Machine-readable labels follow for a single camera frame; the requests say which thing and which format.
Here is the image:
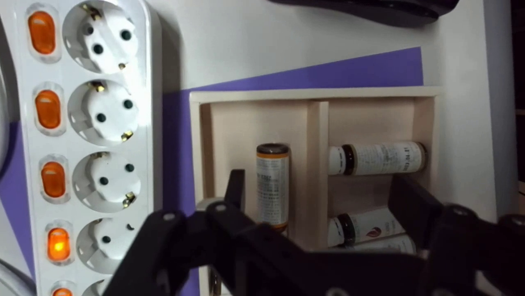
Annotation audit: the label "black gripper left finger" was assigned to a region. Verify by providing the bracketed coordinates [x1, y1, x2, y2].
[104, 168, 331, 296]

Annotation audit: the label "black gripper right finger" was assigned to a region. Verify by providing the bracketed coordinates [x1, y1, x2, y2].
[390, 173, 525, 296]

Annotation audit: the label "wooden compartment tray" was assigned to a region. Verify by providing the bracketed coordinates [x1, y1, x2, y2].
[188, 86, 444, 296]

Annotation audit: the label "white power strip orange switches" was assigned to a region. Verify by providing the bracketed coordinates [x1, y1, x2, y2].
[0, 0, 165, 296]

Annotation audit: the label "purple mat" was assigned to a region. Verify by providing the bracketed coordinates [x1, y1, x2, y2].
[0, 46, 426, 296]

